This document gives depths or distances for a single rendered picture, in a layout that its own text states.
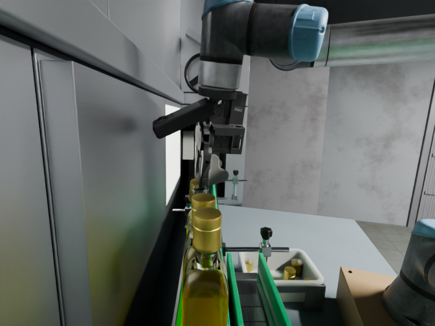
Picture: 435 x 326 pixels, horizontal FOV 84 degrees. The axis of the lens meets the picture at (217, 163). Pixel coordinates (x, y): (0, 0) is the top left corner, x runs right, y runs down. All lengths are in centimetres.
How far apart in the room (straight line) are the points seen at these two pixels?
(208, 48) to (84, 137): 25
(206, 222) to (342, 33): 41
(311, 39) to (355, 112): 304
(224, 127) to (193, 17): 108
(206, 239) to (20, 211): 17
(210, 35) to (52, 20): 24
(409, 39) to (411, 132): 311
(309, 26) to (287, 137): 255
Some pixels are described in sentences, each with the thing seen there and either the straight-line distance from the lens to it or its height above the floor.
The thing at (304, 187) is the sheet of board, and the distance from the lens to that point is 296.
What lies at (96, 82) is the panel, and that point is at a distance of 30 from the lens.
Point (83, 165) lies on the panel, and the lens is 27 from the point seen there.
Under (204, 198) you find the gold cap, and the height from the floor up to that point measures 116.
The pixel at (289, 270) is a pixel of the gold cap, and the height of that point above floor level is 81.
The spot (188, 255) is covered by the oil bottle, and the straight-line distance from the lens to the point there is 37.
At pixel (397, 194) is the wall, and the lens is 373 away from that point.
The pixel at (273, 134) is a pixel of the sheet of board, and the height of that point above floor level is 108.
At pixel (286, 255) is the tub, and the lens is 90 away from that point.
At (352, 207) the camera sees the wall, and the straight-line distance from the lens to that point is 363.
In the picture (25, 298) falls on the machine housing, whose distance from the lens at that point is 28.
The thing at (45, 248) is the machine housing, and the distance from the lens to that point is 29.
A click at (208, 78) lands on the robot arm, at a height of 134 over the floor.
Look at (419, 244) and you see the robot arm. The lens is 67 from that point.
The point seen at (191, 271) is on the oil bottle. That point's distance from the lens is 32.
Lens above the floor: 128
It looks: 11 degrees down
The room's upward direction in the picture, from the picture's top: 2 degrees clockwise
